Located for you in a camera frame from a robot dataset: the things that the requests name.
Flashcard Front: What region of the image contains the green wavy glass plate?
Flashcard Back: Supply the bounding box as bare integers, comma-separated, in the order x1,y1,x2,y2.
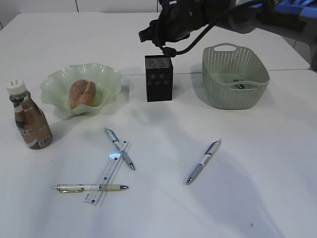
40,63,122,115

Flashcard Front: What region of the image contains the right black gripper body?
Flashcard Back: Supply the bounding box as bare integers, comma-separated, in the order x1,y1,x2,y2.
138,0,206,48

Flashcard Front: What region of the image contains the clear plastic ruler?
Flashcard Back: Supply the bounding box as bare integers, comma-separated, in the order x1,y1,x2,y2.
83,149,121,206

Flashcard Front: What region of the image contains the sugared bread roll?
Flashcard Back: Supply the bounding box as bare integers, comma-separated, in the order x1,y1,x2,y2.
68,79,97,109

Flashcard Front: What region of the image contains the brown drink bottle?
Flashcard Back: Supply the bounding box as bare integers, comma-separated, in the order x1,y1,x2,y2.
6,80,53,150

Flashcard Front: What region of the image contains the cream grip pen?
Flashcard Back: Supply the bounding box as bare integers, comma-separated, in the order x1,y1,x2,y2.
51,184,129,193

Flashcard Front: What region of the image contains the grey grip pen right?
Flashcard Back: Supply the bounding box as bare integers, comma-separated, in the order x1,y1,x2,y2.
186,139,222,185

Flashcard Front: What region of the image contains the black square pen holder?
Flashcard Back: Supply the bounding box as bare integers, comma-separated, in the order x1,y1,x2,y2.
145,55,173,102

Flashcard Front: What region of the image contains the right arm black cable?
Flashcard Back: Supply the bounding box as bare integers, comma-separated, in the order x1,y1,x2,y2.
155,0,263,58

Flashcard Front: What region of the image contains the green plastic woven basket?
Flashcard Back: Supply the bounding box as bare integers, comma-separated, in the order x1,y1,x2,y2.
202,43,270,110

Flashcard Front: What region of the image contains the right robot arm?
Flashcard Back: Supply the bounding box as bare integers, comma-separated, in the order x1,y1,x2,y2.
139,0,317,54

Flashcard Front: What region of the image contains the blue grip pen on ruler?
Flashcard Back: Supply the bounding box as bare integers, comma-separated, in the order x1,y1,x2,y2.
104,127,135,170

